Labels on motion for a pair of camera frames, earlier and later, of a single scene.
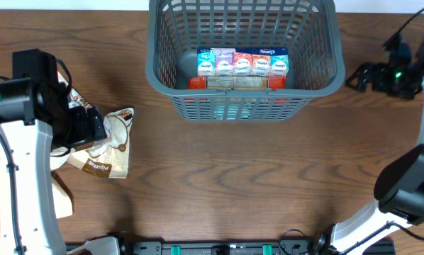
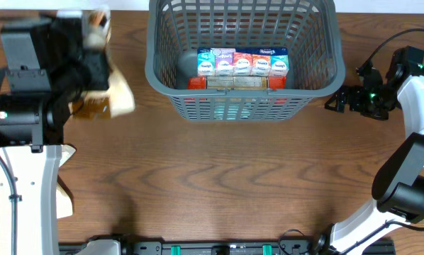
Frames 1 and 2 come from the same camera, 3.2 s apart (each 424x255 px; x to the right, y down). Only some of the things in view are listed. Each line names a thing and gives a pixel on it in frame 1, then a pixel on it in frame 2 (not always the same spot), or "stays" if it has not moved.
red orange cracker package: x=236 y=83 stays
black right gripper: x=364 y=72 → x=356 y=91
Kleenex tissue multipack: x=243 y=61 stays
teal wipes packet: x=232 y=110 stays
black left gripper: x=84 y=131 → x=93 y=61
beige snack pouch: x=108 y=157 → x=119 y=96
